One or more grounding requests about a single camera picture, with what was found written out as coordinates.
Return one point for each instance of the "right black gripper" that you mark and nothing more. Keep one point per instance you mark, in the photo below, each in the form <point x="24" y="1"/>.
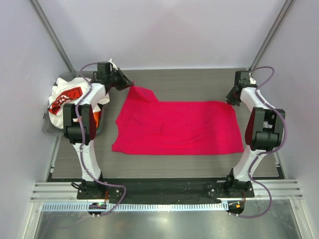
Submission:
<point x="231" y="100"/>

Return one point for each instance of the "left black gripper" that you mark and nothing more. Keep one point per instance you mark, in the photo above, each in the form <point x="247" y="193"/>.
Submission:
<point x="125" y="83"/>

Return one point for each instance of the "white t shirt red print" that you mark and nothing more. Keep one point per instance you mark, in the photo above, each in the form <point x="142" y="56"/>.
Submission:
<point x="68" y="92"/>

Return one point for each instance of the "pink t shirt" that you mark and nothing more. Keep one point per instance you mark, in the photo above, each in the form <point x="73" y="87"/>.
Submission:
<point x="147" y="126"/>

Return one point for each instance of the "clear plastic bin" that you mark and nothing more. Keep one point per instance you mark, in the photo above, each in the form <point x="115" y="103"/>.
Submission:
<point x="49" y="129"/>

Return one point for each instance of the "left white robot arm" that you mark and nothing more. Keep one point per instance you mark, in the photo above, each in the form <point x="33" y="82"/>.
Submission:
<point x="79" y="124"/>

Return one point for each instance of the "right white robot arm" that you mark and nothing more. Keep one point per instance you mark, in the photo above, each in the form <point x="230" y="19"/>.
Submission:
<point x="265" y="132"/>

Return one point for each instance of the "orange t shirt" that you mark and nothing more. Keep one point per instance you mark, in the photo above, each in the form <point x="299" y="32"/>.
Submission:
<point x="97" y="117"/>

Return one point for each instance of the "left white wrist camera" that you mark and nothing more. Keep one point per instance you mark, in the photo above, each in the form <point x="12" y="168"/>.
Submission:
<point x="113" y="66"/>

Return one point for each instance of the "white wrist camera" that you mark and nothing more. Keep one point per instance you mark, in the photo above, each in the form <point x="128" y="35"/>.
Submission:
<point x="252" y="81"/>
<point x="113" y="66"/>

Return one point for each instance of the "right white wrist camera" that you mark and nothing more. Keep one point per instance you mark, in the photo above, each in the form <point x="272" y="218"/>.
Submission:
<point x="252" y="81"/>

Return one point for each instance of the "right aluminium frame post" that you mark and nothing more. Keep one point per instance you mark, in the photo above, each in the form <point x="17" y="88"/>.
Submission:
<point x="284" y="11"/>

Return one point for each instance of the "aluminium frame post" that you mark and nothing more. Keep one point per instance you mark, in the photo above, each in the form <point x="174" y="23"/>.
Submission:
<point x="52" y="35"/>
<point x="284" y="11"/>

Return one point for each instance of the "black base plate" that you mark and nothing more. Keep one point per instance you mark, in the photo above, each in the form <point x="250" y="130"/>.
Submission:
<point x="165" y="191"/>

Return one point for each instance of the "left aluminium frame post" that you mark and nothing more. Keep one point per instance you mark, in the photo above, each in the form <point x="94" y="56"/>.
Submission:
<point x="52" y="35"/>

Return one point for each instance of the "aluminium front rail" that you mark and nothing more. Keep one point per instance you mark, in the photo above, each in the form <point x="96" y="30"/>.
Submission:
<point x="280" y="189"/>

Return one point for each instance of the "white slotted cable duct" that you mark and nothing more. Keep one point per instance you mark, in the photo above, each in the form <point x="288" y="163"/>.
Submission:
<point x="99" y="207"/>

